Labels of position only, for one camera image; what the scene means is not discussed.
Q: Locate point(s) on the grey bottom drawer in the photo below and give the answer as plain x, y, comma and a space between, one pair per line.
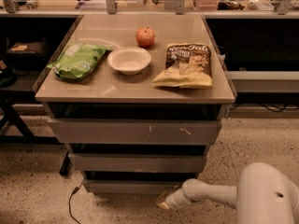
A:
132, 183

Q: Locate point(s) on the brown yellow chip bag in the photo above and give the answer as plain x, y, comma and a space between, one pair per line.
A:
187, 66

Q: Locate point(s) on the dark box under bench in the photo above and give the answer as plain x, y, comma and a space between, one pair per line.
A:
27, 49

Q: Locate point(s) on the grey drawer cabinet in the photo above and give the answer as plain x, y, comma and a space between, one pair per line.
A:
107, 94

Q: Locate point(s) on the grey drawer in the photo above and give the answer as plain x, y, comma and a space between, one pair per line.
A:
132, 183
138, 163
135, 131

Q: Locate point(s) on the grey middle drawer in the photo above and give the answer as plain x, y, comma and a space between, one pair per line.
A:
138, 163

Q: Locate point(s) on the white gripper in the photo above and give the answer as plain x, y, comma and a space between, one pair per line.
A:
172, 199

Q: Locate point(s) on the white bowl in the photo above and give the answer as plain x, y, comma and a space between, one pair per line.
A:
129, 61

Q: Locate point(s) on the grey top drawer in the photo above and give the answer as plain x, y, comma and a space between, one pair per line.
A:
135, 131

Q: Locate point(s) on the green chip bag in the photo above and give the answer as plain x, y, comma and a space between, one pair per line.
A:
78, 60

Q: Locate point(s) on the red apple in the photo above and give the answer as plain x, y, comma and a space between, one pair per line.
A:
145, 37

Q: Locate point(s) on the black table frame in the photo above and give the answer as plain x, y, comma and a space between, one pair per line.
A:
12, 116

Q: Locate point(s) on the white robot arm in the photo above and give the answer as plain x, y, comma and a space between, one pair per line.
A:
262, 195

